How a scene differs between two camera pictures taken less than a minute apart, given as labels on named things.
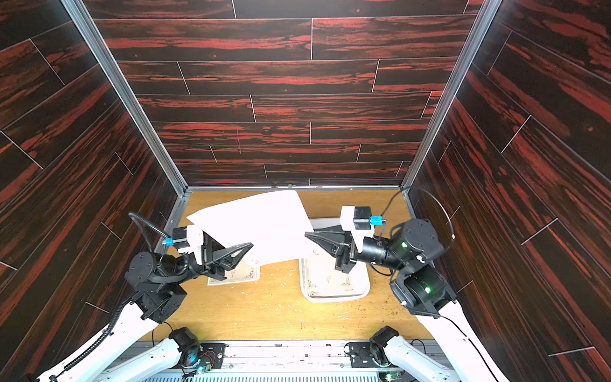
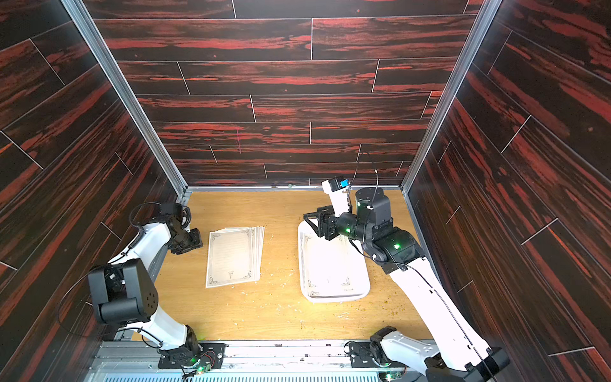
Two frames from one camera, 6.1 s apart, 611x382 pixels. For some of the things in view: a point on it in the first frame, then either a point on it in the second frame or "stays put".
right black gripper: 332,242 -> 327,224
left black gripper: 210,252 -> 197,242
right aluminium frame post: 476,33 stays put
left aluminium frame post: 102,54 stays put
